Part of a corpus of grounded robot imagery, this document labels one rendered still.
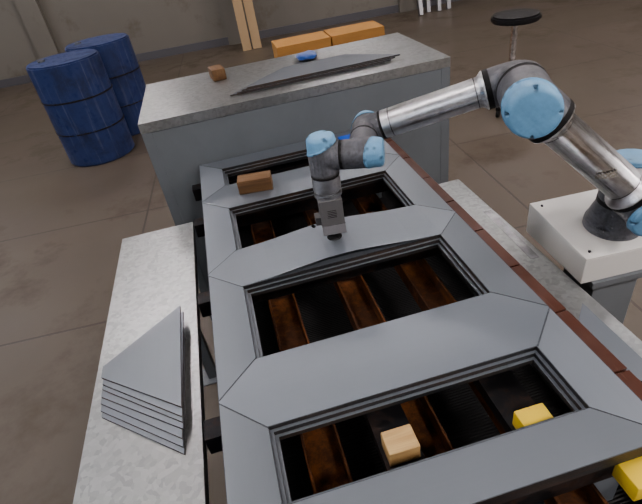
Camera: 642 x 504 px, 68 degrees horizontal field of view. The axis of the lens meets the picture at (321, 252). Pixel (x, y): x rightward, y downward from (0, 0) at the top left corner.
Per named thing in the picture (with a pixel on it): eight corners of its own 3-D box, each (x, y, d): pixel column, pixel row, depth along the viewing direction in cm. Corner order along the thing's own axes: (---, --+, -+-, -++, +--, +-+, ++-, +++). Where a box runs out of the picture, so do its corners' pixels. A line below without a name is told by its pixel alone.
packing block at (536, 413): (526, 446, 88) (529, 433, 85) (511, 423, 92) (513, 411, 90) (556, 436, 88) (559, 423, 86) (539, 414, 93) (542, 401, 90)
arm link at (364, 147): (384, 123, 121) (341, 127, 124) (382, 144, 113) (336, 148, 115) (386, 151, 126) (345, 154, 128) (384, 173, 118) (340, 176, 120)
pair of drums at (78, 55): (162, 113, 542) (132, 27, 490) (147, 156, 442) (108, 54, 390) (93, 126, 538) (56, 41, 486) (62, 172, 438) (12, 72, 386)
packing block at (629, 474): (633, 502, 78) (639, 490, 75) (610, 474, 82) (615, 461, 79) (665, 491, 78) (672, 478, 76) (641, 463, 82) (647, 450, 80)
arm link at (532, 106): (673, 186, 121) (525, 50, 106) (700, 221, 110) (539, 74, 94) (628, 215, 128) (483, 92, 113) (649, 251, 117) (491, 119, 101)
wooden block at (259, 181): (239, 195, 169) (236, 182, 166) (240, 187, 174) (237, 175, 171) (273, 189, 169) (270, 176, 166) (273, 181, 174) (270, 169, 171)
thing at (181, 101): (141, 134, 186) (137, 124, 184) (149, 92, 235) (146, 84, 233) (450, 66, 202) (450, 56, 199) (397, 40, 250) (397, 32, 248)
